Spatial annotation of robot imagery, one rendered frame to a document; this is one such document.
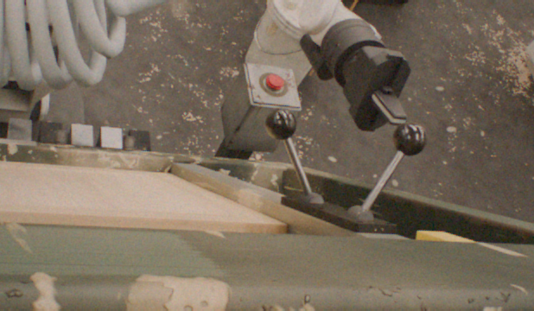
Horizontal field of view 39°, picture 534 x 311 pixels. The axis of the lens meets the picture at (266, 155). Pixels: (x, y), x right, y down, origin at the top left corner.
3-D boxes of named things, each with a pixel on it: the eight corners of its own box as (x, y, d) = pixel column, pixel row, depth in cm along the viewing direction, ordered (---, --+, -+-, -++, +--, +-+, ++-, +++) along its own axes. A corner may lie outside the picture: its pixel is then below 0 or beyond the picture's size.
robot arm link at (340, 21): (399, 48, 115) (372, 14, 123) (352, 15, 109) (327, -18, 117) (351, 102, 119) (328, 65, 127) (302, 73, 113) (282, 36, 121)
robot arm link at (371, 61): (430, 61, 102) (397, 20, 111) (370, 52, 99) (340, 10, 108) (395, 135, 109) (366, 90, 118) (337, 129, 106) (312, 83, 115)
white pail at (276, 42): (301, 44, 316) (350, -40, 281) (318, 99, 301) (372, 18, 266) (232, 37, 303) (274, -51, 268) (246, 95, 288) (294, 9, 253)
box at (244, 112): (264, 115, 181) (293, 66, 167) (272, 155, 174) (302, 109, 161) (218, 110, 176) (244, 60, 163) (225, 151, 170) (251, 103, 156)
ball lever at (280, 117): (321, 199, 94) (282, 103, 91) (334, 205, 91) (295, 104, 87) (295, 213, 93) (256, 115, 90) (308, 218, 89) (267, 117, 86)
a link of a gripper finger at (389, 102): (388, 120, 99) (371, 94, 103) (409, 122, 100) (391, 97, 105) (393, 110, 98) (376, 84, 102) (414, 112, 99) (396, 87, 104)
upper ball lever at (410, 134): (358, 231, 83) (420, 133, 85) (375, 238, 79) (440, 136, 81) (333, 213, 81) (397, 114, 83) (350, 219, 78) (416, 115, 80)
